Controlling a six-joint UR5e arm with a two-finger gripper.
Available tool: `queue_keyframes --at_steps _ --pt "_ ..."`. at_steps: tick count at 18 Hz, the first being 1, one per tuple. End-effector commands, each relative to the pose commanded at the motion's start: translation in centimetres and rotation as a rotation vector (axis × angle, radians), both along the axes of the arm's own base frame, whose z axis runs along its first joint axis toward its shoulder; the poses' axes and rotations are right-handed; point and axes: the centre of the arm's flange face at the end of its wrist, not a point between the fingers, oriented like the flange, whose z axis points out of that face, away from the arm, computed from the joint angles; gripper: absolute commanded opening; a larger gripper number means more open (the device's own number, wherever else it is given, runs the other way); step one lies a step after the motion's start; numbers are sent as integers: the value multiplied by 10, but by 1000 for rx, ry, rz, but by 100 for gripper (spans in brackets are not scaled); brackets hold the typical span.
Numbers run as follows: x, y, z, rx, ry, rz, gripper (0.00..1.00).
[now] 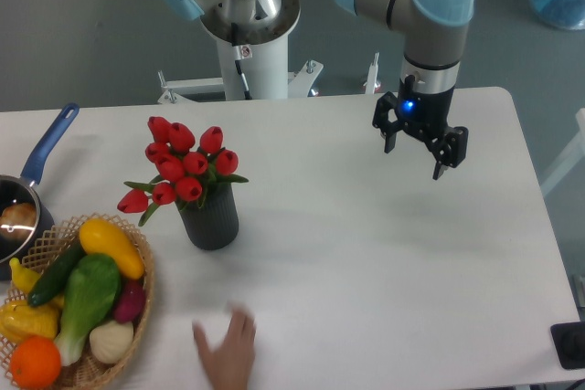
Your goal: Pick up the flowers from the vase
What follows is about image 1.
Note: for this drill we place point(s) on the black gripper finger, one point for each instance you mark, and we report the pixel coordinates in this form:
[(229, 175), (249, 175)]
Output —
[(446, 153), (388, 129)]

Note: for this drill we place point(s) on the yellow corn cob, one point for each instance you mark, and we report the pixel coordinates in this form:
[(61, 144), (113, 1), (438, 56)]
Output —
[(19, 321)]

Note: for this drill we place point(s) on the red tulip bouquet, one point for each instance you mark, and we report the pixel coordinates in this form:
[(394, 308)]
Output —
[(190, 170)]

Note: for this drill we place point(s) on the brown bread roll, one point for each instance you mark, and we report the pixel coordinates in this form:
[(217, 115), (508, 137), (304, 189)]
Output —
[(18, 222)]

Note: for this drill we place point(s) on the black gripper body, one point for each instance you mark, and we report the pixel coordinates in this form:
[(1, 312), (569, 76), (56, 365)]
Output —
[(421, 116)]

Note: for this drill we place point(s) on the black device at edge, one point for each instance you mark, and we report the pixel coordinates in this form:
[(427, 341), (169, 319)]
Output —
[(568, 339)]

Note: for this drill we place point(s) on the white frame at right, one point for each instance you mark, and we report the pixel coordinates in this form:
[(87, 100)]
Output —
[(566, 160)]

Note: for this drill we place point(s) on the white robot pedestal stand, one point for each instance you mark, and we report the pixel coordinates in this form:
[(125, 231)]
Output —
[(252, 41)]

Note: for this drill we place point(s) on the green bok choy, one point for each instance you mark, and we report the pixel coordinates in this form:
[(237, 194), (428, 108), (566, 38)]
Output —
[(90, 292)]

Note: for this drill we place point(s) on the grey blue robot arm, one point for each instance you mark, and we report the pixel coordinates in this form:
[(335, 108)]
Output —
[(434, 34)]

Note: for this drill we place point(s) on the dark grey ribbed vase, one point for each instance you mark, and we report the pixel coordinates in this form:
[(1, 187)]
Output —
[(216, 224)]

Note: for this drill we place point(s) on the dark green cucumber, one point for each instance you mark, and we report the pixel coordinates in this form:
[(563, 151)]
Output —
[(54, 279)]

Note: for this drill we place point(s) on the blue handled saucepan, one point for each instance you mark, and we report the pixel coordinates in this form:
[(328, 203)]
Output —
[(23, 188)]

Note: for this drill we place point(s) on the yellow squash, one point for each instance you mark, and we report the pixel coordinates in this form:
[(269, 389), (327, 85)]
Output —
[(100, 236)]

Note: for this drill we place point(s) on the bare human hand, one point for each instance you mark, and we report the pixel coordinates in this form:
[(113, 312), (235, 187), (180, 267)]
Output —
[(228, 366)]

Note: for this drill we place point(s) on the woven wicker basket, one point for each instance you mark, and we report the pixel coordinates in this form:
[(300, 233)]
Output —
[(88, 372)]

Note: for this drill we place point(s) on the white garlic bulb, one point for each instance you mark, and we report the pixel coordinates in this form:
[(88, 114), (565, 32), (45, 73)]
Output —
[(111, 341)]

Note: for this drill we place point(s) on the orange fruit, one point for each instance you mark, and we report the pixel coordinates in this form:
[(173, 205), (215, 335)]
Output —
[(35, 363)]

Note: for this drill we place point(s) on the small yellow pepper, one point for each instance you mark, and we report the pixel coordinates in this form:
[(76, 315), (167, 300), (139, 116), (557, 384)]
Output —
[(22, 277)]

